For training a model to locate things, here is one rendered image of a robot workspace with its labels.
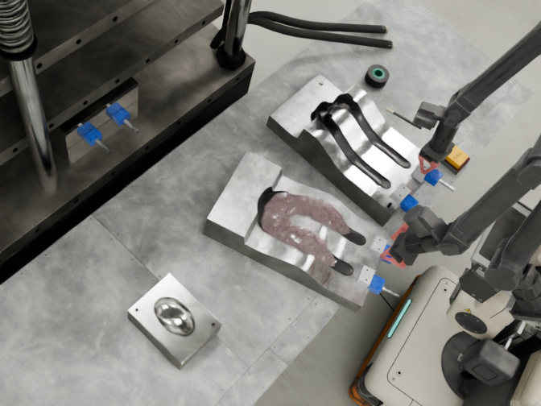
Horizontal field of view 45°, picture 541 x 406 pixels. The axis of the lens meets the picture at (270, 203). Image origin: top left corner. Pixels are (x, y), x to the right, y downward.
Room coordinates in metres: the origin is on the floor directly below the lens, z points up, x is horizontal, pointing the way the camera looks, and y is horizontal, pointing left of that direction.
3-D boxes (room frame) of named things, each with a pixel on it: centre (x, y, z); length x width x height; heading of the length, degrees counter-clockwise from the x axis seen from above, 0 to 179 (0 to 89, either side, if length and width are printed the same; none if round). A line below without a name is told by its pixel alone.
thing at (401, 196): (1.09, -0.40, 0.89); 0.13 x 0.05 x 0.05; 67
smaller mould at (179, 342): (0.50, 0.12, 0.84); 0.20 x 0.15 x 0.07; 68
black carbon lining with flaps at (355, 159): (1.24, -0.18, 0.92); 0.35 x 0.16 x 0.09; 68
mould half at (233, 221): (0.89, -0.11, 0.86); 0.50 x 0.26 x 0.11; 85
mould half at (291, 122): (1.26, -0.17, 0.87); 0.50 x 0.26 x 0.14; 68
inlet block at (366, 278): (0.82, -0.38, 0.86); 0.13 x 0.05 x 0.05; 85
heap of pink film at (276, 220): (0.90, -0.12, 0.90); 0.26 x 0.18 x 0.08; 85
